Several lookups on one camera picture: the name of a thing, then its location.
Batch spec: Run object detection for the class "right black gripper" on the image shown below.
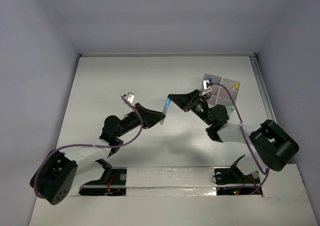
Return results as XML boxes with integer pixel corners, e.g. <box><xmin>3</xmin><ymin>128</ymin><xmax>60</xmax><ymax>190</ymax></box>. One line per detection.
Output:
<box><xmin>167</xmin><ymin>90</ymin><xmax>213</xmax><ymax>126</ymax></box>

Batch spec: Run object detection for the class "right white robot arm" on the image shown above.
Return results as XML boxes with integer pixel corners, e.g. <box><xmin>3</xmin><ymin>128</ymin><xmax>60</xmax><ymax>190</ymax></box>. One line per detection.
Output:
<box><xmin>168</xmin><ymin>90</ymin><xmax>300</xmax><ymax>182</ymax></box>

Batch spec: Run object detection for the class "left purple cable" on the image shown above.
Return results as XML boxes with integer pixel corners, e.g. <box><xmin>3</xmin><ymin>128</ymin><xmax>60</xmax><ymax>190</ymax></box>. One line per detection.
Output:
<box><xmin>33</xmin><ymin>96</ymin><xmax>144</xmax><ymax>198</ymax></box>

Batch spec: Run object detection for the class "blue marker tip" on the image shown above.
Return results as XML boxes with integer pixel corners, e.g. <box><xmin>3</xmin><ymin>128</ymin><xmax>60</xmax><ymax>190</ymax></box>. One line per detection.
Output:
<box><xmin>159</xmin><ymin>104</ymin><xmax>170</xmax><ymax>125</ymax></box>

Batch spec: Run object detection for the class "table back edge strip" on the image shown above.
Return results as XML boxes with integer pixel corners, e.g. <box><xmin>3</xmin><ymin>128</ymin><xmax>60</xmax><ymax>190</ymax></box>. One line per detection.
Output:
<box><xmin>80</xmin><ymin>53</ymin><xmax>257</xmax><ymax>57</ymax></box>

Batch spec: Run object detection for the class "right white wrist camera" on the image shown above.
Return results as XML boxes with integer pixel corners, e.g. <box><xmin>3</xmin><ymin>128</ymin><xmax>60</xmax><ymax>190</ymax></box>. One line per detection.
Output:
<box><xmin>201</xmin><ymin>80</ymin><xmax>213</xmax><ymax>96</ymax></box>

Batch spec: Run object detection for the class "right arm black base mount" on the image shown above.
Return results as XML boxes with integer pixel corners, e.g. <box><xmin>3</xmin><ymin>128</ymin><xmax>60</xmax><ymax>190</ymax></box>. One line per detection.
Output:
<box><xmin>211</xmin><ymin>155</ymin><xmax>263</xmax><ymax>196</ymax></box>

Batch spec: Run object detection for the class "grey green marker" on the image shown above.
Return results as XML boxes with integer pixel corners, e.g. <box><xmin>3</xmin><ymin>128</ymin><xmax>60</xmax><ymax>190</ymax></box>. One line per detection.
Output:
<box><xmin>226</xmin><ymin>106</ymin><xmax>235</xmax><ymax>111</ymax></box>

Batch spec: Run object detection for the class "aluminium side rail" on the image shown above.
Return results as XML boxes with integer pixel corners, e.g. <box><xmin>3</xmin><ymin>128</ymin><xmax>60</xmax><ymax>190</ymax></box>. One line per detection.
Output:
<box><xmin>249</xmin><ymin>56</ymin><xmax>291</xmax><ymax>163</ymax></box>

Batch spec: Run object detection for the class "white divided organizer box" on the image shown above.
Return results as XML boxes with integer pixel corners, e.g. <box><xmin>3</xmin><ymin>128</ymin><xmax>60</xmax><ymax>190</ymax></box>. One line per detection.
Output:
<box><xmin>201</xmin><ymin>73</ymin><xmax>242</xmax><ymax>107</ymax></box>

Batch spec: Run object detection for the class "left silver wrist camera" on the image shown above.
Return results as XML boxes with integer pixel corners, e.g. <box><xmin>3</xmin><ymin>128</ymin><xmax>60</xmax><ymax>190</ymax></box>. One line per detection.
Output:
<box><xmin>124</xmin><ymin>92</ymin><xmax>135</xmax><ymax>104</ymax></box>

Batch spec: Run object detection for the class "short blue eraser cap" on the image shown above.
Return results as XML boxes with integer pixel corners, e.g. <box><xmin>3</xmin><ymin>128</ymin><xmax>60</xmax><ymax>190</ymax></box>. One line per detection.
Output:
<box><xmin>165</xmin><ymin>98</ymin><xmax>171</xmax><ymax>107</ymax></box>

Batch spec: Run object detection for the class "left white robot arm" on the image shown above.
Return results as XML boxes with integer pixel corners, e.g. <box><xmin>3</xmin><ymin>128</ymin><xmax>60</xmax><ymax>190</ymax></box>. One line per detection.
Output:
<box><xmin>30</xmin><ymin>103</ymin><xmax>166</xmax><ymax>205</ymax></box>

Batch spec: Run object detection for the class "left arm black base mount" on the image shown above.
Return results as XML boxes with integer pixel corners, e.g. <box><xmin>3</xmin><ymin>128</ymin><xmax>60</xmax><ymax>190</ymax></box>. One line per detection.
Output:
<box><xmin>79</xmin><ymin>168</ymin><xmax>127</xmax><ymax>196</ymax></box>

